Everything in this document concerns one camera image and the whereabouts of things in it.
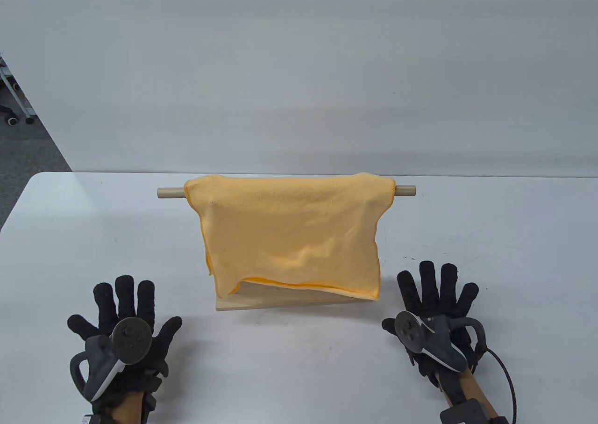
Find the person's right hand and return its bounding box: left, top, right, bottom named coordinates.
left=382, top=261, right=482, bottom=383

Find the person's left hand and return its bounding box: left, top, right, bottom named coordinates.
left=67, top=275, right=183, bottom=416

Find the person's left forearm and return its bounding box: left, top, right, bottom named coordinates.
left=111, top=390, right=146, bottom=424

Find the person's right forearm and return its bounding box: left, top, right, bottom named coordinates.
left=438, top=367, right=497, bottom=424

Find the grey controller on right glove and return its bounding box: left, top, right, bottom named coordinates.
left=395, top=310, right=487, bottom=374

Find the grey controller on glove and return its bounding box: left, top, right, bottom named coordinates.
left=70, top=317, right=154, bottom=402
left=395, top=310, right=487, bottom=374

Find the grey controller on left glove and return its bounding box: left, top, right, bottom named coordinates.
left=70, top=317, right=154, bottom=402

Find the wooden towel rack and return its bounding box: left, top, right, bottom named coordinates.
left=157, top=184, right=417, bottom=312

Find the yellow microfibre towel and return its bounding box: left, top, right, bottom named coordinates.
left=184, top=172, right=397, bottom=300

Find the black cable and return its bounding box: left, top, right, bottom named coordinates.
left=481, top=346, right=518, bottom=424

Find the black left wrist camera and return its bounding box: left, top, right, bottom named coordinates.
left=70, top=411, right=117, bottom=424

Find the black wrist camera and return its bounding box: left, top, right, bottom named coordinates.
left=70, top=411, right=117, bottom=424
left=440, top=398, right=508, bottom=424

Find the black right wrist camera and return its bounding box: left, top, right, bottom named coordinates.
left=440, top=398, right=508, bottom=424

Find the white cart frame with caster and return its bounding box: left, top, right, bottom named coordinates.
left=0, top=54, right=36, bottom=125

